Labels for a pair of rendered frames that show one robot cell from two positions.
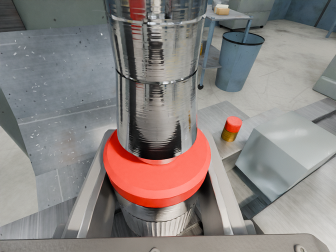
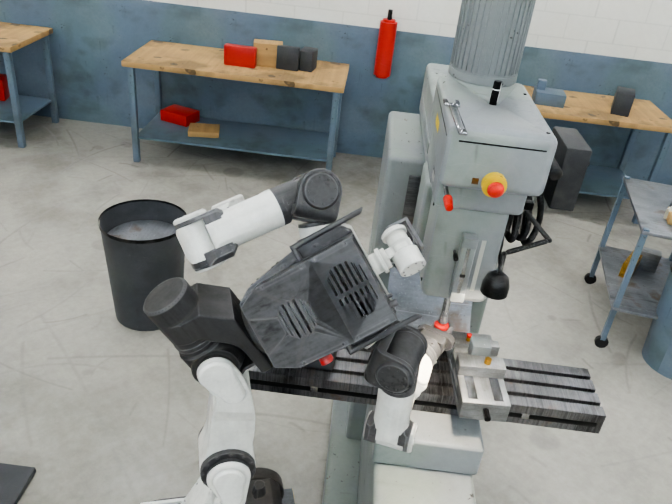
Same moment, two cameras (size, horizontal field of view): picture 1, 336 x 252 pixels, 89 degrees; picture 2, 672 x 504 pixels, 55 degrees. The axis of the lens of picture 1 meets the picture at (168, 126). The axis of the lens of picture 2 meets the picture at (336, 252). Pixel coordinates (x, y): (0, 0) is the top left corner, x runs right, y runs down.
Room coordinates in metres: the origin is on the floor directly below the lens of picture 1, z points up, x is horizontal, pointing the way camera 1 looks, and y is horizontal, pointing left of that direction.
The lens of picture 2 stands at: (-1.59, -0.48, 2.38)
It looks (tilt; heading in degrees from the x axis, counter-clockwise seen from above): 31 degrees down; 29
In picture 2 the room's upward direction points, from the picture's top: 7 degrees clockwise
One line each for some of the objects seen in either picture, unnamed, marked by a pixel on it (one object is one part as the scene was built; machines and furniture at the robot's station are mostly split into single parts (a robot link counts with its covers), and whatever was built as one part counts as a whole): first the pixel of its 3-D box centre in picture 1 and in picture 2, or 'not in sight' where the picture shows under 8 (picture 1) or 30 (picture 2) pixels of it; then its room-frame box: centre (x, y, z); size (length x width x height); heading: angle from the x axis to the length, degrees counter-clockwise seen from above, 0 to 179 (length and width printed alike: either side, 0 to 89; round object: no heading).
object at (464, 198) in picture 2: not in sight; (474, 170); (0.08, 0.02, 1.68); 0.34 x 0.24 x 0.10; 28
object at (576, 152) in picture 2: not in sight; (564, 168); (0.47, -0.15, 1.62); 0.20 x 0.09 x 0.21; 28
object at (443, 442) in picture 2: not in sight; (423, 400); (0.05, 0.00, 0.83); 0.50 x 0.35 x 0.12; 28
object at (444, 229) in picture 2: not in sight; (461, 240); (0.05, 0.01, 1.47); 0.21 x 0.19 x 0.32; 118
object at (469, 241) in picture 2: not in sight; (462, 267); (-0.05, -0.05, 1.44); 0.04 x 0.04 x 0.21; 28
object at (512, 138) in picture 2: not in sight; (485, 129); (0.06, 0.01, 1.81); 0.47 x 0.26 x 0.16; 28
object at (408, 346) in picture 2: not in sight; (399, 366); (-0.48, -0.08, 1.39); 0.12 x 0.09 x 0.14; 12
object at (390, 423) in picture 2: not in sight; (392, 415); (-0.45, -0.07, 1.21); 0.13 x 0.12 x 0.22; 104
